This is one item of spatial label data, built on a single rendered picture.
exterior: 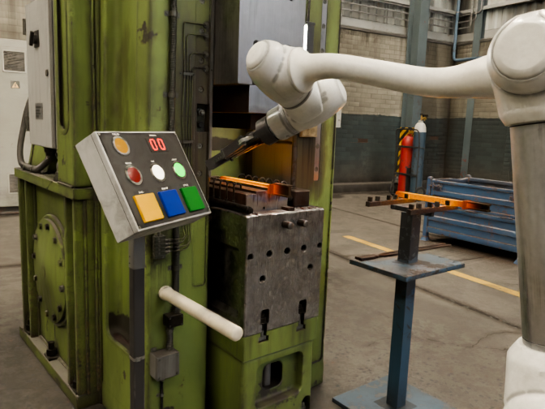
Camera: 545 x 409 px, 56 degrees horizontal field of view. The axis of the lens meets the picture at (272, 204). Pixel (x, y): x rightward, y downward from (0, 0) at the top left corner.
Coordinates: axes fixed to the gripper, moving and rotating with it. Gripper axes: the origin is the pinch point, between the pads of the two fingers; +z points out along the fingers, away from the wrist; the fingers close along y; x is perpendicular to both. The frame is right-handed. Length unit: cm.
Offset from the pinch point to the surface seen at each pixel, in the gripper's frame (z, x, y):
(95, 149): 15.4, 12.2, -27.1
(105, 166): 14.5, 7.0, -27.1
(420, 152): 79, 10, 782
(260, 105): -2.5, 18.5, 40.0
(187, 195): 12.5, -4.9, -2.3
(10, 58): 373, 301, 303
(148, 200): 12.5, -4.1, -19.8
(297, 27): -23, 40, 54
